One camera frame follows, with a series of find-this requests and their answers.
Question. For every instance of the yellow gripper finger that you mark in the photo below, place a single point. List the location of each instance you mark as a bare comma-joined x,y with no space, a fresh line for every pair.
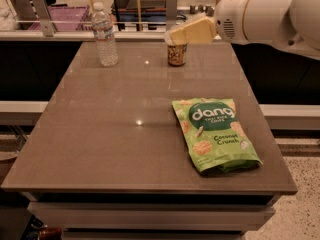
197,30

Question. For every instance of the orange and blue cart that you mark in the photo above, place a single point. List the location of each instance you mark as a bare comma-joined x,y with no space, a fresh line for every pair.
139,12

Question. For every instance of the clear plastic water bottle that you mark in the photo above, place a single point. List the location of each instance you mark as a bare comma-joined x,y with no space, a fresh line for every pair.
102,27

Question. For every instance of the purple plastic crate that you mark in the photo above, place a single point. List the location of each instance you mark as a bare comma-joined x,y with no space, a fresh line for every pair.
65,18

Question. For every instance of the brown patterned drink can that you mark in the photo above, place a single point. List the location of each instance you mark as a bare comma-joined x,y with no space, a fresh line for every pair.
176,54

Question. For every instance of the grey table base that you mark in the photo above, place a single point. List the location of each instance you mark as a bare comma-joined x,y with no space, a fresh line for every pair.
199,218

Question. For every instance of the green Dang chips bag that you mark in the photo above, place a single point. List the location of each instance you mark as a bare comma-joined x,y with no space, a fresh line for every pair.
214,135

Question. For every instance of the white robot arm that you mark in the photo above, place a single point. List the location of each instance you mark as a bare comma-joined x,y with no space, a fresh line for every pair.
291,26

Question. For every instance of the grey metal railing post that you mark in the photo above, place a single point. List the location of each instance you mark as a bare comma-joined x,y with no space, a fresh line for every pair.
171,13
44,17

